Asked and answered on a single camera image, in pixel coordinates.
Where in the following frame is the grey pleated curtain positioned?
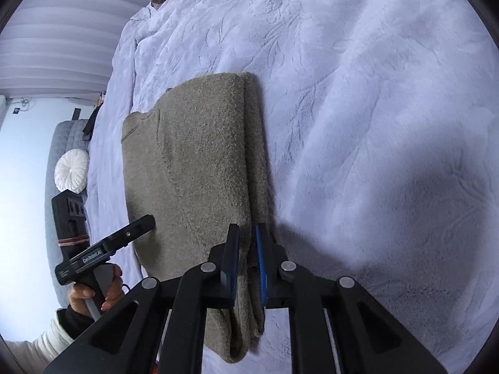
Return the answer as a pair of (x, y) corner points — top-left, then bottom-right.
(0, 0), (157, 100)

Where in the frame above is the round white cushion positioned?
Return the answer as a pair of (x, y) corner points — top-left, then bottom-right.
(54, 149), (90, 194)

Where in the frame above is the olive knit sweater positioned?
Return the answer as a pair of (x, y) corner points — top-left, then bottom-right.
(122, 72), (275, 364)

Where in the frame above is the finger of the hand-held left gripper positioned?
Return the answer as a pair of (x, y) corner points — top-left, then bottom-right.
(103, 214), (156, 258)

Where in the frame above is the person's left forearm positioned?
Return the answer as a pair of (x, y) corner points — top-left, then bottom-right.
(0, 303), (97, 371)

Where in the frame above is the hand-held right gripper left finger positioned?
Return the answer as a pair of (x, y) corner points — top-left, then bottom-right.
(43, 224), (240, 374)

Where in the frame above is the person's left hand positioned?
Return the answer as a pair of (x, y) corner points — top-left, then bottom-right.
(68, 264), (123, 315)

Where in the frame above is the grey quilted headboard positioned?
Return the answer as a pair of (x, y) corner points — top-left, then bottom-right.
(44, 119), (98, 308)

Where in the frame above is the lavender plush blanket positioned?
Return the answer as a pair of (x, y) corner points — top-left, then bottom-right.
(84, 0), (499, 374)

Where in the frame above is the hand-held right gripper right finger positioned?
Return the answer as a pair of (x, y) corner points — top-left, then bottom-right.
(255, 223), (447, 374)

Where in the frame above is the black strap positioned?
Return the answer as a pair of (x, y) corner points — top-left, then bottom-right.
(83, 103), (101, 141)

